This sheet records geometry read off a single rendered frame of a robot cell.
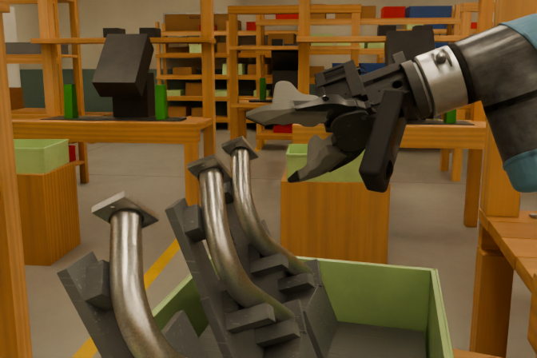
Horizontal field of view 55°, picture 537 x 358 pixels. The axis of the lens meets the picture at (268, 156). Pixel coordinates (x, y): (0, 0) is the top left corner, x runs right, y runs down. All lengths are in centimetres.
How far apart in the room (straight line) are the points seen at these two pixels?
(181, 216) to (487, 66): 39
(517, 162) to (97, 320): 47
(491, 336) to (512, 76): 125
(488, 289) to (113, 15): 1099
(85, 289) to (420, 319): 65
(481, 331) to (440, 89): 124
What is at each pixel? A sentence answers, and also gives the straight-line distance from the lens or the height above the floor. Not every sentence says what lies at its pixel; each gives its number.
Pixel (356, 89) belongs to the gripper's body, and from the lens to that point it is 61.
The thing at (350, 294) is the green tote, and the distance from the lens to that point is 98.
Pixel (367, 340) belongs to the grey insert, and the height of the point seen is 85.
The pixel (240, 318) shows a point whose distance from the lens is 66.
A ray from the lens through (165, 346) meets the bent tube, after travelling 49.
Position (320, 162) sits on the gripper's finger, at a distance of 66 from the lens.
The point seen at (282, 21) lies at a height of 198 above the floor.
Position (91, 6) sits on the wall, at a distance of 1226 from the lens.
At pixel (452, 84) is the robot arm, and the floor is 129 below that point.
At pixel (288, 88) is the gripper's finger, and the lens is 61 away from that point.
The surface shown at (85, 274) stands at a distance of 51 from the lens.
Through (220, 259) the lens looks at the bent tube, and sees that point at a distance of 61.
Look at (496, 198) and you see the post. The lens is 162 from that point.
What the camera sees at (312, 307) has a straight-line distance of 88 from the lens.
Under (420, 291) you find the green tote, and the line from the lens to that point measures 97.
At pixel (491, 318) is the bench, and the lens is 175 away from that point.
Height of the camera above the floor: 131
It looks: 10 degrees down
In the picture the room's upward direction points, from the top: straight up
